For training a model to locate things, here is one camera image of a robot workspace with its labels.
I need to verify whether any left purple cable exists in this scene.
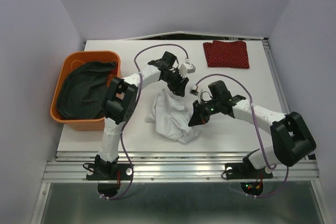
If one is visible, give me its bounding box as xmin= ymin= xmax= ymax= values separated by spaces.
xmin=99 ymin=44 xmax=190 ymax=200

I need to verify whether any dark grey dotted skirt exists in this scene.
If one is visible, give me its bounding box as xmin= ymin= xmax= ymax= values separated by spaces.
xmin=56 ymin=61 xmax=117 ymax=120

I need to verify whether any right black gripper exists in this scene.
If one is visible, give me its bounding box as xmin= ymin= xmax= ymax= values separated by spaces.
xmin=187 ymin=98 xmax=221 ymax=126

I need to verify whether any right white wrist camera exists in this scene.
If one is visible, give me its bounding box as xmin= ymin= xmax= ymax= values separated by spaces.
xmin=190 ymin=85 xmax=202 ymax=96

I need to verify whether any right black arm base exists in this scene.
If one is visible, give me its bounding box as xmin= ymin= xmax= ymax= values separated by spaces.
xmin=221 ymin=150 xmax=273 ymax=180

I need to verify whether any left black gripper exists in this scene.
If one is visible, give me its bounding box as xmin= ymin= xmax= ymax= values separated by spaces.
xmin=162 ymin=69 xmax=189 ymax=97

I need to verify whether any white skirt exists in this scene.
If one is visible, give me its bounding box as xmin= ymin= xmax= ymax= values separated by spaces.
xmin=145 ymin=89 xmax=200 ymax=144

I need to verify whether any red polka dot skirt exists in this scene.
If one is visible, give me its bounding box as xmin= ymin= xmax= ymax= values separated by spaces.
xmin=203 ymin=40 xmax=250 ymax=69

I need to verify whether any orange plastic bin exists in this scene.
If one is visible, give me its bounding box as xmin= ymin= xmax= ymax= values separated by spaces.
xmin=50 ymin=50 xmax=121 ymax=131

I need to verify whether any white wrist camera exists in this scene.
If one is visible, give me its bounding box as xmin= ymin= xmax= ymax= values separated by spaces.
xmin=179 ymin=63 xmax=196 ymax=78
xmin=190 ymin=85 xmax=202 ymax=96

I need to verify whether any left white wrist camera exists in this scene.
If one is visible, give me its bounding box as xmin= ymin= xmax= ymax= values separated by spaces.
xmin=179 ymin=63 xmax=196 ymax=78

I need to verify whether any aluminium mounting rail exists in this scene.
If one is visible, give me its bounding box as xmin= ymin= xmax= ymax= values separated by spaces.
xmin=43 ymin=151 xmax=322 ymax=183

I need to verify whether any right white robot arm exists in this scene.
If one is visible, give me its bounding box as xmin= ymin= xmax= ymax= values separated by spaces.
xmin=188 ymin=81 xmax=317 ymax=177

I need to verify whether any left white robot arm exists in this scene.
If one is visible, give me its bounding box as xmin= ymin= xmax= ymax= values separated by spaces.
xmin=94 ymin=51 xmax=195 ymax=179

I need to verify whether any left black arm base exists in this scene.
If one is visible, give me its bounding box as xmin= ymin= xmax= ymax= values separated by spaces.
xmin=82 ymin=163 xmax=133 ymax=181

